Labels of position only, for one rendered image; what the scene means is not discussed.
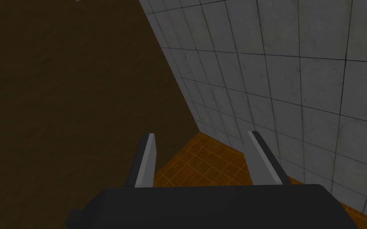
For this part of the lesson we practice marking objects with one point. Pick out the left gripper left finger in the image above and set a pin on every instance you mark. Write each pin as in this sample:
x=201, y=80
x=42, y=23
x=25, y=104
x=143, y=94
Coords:
x=145, y=165

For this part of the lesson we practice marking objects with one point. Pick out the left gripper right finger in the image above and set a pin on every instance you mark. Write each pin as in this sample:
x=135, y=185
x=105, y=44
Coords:
x=263, y=162

